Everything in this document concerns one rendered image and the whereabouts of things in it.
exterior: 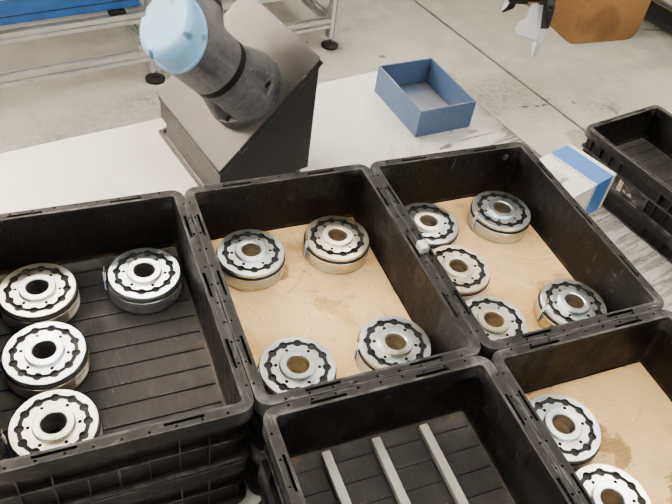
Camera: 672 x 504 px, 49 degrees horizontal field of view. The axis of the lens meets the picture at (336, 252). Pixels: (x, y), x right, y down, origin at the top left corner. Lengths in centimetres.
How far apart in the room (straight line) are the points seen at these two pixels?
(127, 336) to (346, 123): 83
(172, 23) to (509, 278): 67
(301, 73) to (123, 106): 170
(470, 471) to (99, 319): 54
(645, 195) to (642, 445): 107
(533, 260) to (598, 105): 229
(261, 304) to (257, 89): 42
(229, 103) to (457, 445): 70
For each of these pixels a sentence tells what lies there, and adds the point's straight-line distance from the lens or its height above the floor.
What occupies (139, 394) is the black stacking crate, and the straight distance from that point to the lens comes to 99.
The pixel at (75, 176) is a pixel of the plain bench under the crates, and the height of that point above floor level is 70.
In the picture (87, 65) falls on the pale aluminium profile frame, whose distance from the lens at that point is 298.
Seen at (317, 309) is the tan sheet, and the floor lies 83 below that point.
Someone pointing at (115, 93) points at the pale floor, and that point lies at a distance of 305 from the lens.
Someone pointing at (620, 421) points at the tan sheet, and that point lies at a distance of 109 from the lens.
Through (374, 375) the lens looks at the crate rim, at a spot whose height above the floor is 93.
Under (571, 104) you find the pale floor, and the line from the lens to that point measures 344.
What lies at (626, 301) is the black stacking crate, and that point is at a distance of 117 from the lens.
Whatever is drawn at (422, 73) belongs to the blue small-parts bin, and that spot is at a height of 73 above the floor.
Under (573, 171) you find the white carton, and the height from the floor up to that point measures 79.
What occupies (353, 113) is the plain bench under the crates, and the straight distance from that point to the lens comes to 173.
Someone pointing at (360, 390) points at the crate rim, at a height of 93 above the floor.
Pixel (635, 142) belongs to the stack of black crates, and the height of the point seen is 49.
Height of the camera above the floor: 164
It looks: 44 degrees down
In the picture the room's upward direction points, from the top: 9 degrees clockwise
